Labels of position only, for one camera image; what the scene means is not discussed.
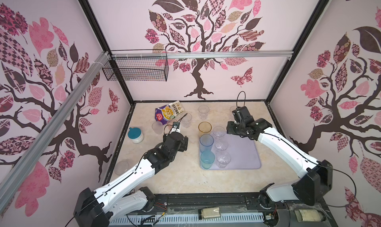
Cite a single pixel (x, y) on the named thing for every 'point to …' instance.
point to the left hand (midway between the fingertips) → (179, 138)
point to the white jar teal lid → (135, 134)
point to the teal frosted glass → (207, 158)
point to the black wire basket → (137, 65)
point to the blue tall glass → (206, 141)
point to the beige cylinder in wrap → (309, 215)
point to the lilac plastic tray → (232, 151)
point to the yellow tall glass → (204, 128)
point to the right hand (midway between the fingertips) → (230, 126)
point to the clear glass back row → (203, 110)
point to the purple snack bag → (164, 113)
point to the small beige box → (204, 213)
